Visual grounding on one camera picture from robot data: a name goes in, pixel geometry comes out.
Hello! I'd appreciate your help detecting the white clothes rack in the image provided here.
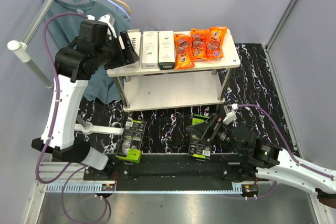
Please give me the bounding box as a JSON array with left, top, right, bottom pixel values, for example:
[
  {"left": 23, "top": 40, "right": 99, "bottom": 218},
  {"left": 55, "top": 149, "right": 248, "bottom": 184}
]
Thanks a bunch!
[{"left": 7, "top": 0, "right": 124, "bottom": 141}]

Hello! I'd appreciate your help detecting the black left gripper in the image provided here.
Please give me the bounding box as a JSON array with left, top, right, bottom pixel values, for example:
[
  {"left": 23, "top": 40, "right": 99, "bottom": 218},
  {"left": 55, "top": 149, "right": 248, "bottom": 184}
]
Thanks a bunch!
[{"left": 95, "top": 30, "right": 140, "bottom": 69}]

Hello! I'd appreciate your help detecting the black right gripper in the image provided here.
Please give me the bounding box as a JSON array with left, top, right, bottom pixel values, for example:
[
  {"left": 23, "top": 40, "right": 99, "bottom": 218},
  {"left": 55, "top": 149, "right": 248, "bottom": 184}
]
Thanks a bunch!
[{"left": 186, "top": 113, "right": 246, "bottom": 156}]

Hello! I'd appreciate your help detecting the teal t-shirt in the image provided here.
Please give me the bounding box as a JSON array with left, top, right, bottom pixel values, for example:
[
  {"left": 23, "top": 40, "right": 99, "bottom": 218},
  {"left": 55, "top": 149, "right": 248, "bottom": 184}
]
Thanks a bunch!
[{"left": 45, "top": 0, "right": 132, "bottom": 104}]

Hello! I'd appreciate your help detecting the white Harry's box lettered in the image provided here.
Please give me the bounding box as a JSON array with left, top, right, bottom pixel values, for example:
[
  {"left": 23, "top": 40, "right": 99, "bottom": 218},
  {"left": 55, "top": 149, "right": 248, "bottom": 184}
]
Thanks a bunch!
[{"left": 125, "top": 29, "right": 141, "bottom": 71}]

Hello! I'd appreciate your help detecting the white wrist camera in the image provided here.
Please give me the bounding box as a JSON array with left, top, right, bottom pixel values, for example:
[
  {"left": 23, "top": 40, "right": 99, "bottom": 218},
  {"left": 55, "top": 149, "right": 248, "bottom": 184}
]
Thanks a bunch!
[
  {"left": 85, "top": 14, "right": 117, "bottom": 41},
  {"left": 224, "top": 103, "right": 238, "bottom": 125}
]

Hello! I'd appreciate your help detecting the white two-tier shelf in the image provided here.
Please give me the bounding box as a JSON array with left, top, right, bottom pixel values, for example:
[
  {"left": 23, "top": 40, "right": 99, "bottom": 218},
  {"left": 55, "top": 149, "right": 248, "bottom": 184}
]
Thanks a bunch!
[{"left": 107, "top": 30, "right": 240, "bottom": 112}]

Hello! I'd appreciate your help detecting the green black Gillette box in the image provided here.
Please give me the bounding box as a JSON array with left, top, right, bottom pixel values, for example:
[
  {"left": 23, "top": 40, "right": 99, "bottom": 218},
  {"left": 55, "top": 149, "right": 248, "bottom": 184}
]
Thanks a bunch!
[
  {"left": 116, "top": 120, "right": 146, "bottom": 163},
  {"left": 188, "top": 114, "right": 211, "bottom": 162}
]

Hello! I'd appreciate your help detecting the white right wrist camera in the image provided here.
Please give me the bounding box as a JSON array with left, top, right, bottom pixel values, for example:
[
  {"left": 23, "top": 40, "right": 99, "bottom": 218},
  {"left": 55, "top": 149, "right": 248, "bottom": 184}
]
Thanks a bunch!
[{"left": 224, "top": 103, "right": 238, "bottom": 125}]

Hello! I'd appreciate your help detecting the white slotted cable duct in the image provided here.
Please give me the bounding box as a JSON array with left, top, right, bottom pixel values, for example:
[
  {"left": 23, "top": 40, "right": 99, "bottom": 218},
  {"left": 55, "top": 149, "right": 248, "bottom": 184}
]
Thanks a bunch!
[{"left": 47, "top": 183, "right": 242, "bottom": 194}]

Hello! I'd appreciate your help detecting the orange razor pack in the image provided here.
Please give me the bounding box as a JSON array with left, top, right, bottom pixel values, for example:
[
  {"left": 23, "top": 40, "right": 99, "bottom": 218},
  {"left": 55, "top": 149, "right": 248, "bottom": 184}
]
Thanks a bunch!
[
  {"left": 174, "top": 34, "right": 195, "bottom": 69},
  {"left": 191, "top": 28, "right": 208, "bottom": 60},
  {"left": 206, "top": 26, "right": 227, "bottom": 60}
]

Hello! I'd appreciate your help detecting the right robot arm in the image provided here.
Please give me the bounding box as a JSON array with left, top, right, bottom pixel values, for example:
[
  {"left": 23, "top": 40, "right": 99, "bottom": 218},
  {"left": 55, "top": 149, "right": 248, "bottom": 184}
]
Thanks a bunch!
[{"left": 186, "top": 114, "right": 335, "bottom": 208}]

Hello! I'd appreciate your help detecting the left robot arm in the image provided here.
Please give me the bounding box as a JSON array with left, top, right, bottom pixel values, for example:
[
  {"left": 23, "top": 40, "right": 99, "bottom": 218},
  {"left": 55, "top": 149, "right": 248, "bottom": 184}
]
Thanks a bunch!
[{"left": 32, "top": 19, "right": 138, "bottom": 180}]

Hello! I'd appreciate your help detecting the white Harry's box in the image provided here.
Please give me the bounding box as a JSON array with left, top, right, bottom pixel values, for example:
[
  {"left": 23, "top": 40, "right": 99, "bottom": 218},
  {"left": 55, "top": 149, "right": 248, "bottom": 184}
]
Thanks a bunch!
[
  {"left": 158, "top": 31, "right": 175, "bottom": 70},
  {"left": 142, "top": 31, "right": 159, "bottom": 69}
]

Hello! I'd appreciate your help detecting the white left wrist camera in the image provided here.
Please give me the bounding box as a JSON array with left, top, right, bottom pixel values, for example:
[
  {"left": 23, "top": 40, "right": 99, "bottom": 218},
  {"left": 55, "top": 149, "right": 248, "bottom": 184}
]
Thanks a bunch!
[{"left": 85, "top": 14, "right": 117, "bottom": 41}]

